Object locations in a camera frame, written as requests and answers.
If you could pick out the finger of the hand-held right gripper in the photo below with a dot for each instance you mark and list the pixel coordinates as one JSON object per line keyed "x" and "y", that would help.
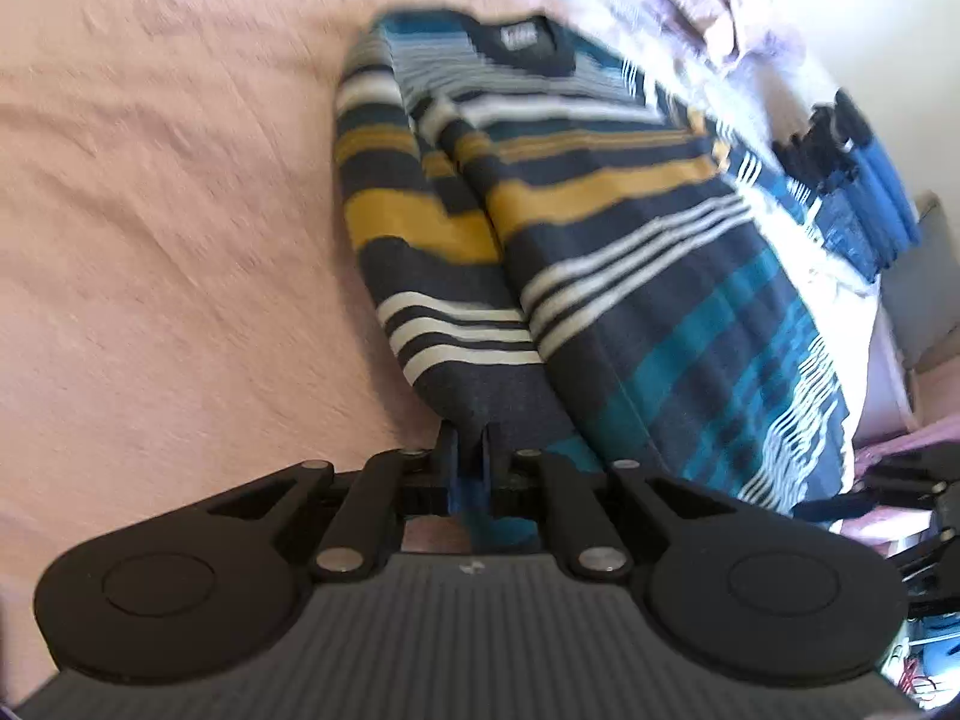
{"x": 900, "y": 476}

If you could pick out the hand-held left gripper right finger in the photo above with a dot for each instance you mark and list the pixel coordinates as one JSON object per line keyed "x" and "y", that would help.
{"x": 493, "y": 465}

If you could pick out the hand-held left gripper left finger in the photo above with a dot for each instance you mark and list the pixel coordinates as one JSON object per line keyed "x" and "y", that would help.
{"x": 451, "y": 465}

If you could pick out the striped knit sweater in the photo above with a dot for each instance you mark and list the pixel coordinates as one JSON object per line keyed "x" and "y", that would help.
{"x": 600, "y": 240}

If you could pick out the stack of folded blue clothes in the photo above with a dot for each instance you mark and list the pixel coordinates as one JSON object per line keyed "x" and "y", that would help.
{"x": 825, "y": 139}

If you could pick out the grey cushion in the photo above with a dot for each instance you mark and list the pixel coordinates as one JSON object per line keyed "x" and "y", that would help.
{"x": 930, "y": 277}

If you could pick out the dark blue folded jeans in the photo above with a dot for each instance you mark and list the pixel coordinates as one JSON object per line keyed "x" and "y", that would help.
{"x": 844, "y": 229}

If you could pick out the blue folded sweater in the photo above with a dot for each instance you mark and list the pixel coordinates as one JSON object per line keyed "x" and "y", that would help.
{"x": 874, "y": 195}
{"x": 900, "y": 195}

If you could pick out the pink bedspread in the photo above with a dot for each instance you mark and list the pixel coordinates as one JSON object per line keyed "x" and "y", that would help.
{"x": 165, "y": 202}

